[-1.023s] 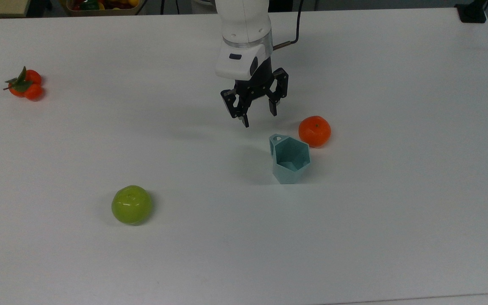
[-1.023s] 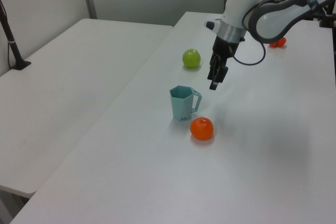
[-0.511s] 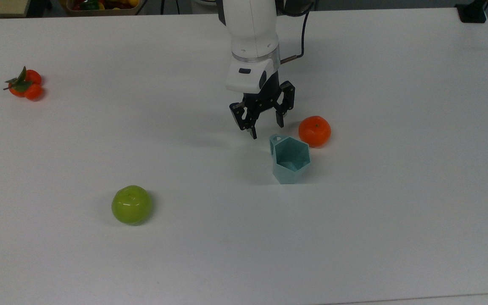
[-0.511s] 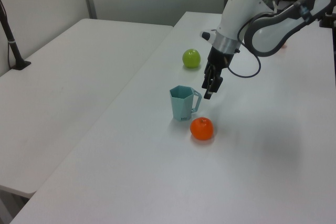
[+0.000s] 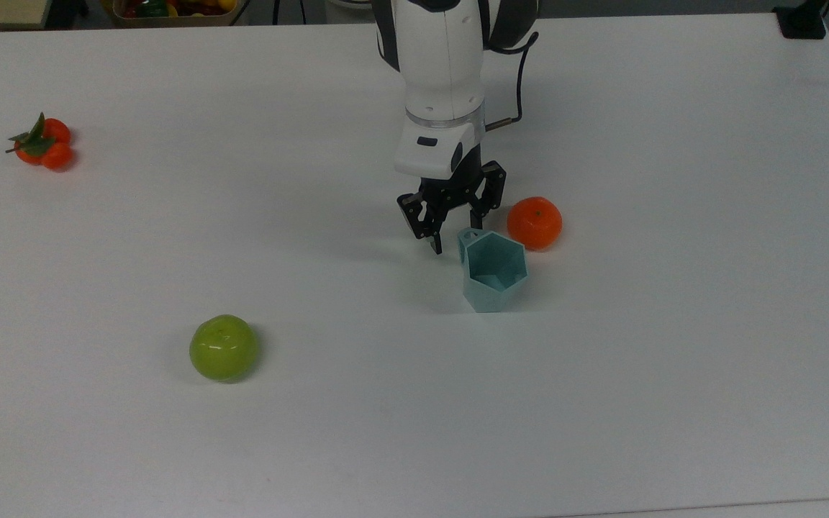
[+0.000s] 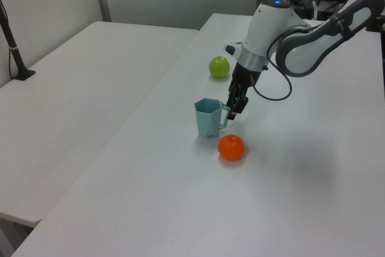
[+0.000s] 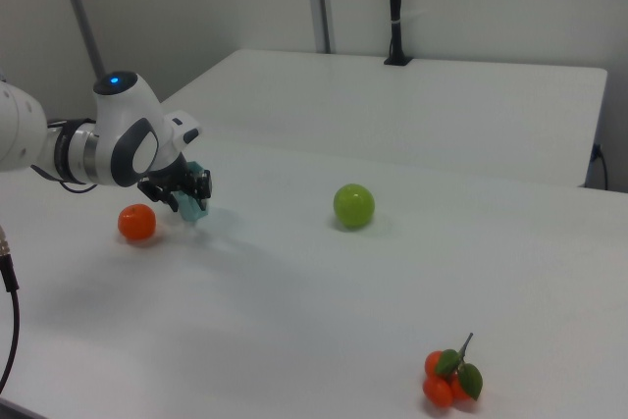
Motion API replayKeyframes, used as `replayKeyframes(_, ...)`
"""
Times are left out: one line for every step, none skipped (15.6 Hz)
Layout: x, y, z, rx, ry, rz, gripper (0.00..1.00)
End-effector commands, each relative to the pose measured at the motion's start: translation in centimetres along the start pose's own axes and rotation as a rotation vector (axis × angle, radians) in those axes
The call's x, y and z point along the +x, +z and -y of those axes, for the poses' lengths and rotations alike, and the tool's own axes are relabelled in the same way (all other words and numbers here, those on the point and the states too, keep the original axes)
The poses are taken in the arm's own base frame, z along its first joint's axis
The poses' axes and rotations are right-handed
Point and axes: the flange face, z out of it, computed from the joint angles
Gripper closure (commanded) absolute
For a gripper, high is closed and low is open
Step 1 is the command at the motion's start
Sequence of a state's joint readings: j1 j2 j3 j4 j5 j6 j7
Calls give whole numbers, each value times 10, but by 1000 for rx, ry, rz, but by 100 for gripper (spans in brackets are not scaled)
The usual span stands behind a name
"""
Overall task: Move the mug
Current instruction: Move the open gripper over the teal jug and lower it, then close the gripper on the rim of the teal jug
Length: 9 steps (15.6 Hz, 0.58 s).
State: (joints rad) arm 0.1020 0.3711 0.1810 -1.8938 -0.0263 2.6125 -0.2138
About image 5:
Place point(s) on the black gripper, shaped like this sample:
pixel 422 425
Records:
pixel 466 180

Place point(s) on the teal faceted mug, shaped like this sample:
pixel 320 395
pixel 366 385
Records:
pixel 494 295

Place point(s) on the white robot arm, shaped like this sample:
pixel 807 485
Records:
pixel 443 65

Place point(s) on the single orange tangerine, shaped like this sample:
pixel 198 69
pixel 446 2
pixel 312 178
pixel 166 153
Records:
pixel 534 223

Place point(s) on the green apple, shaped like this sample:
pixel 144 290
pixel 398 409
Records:
pixel 223 349

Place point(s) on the basket of toy fruit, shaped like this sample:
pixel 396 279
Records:
pixel 170 18

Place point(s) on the black table clamp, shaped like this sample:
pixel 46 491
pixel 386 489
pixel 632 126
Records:
pixel 802 21

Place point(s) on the small oranges cluster with leaves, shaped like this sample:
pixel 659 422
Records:
pixel 55 155

